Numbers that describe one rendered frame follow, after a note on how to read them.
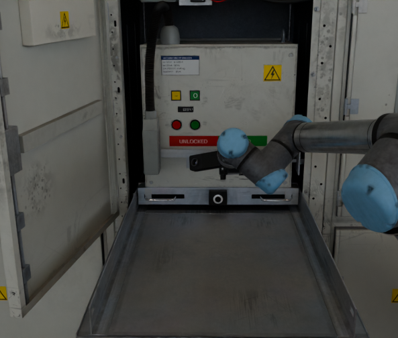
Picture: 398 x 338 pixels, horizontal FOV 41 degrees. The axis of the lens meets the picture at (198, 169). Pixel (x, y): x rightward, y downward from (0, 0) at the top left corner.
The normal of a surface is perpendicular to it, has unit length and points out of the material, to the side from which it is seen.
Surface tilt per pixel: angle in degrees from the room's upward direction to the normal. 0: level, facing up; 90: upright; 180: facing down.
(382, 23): 90
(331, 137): 81
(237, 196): 90
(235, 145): 61
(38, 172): 90
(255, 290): 0
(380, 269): 90
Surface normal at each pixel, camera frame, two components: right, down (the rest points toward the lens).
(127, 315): 0.00, -0.95
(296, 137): -0.88, -0.01
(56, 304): -0.02, 0.30
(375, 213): -0.73, 0.59
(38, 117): 0.98, 0.06
